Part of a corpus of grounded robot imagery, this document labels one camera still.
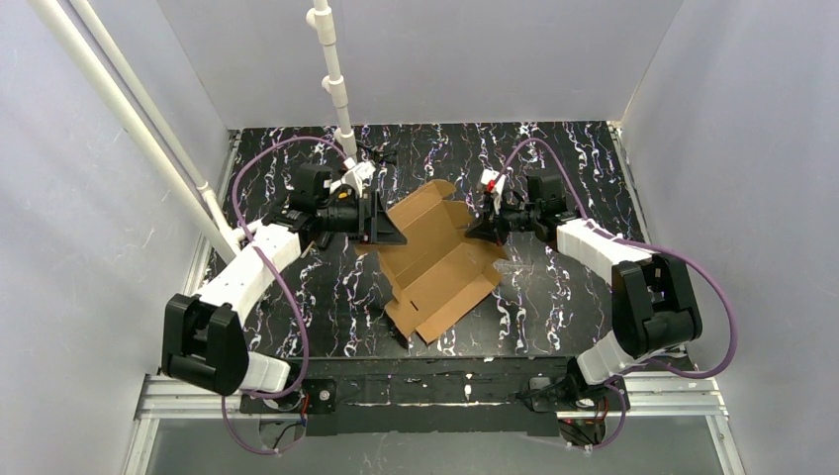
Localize brown cardboard box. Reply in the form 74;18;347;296
355;179;508;343

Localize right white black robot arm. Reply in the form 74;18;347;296
465;169;702;399

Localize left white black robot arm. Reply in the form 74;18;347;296
161;161;407;397

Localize black pliers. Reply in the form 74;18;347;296
359;144;398;166

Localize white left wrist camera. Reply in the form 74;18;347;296
329;157;377;197

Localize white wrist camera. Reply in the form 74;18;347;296
329;157;377;197
480;168;507;214

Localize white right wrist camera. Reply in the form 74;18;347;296
480;168;507;214

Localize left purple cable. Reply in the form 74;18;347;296
221;136;348;456

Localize purple cable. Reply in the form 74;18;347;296
495;136;739;452
221;136;348;456

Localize white PVC pipe frame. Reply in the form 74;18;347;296
29;0;365;269

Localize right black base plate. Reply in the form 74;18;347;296
514;376;631;413

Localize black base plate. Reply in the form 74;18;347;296
514;376;631;413
239;379;337;415

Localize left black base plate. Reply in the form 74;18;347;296
239;379;337;415

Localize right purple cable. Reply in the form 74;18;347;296
495;136;739;452

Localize aluminium rail frame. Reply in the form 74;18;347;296
127;121;728;474

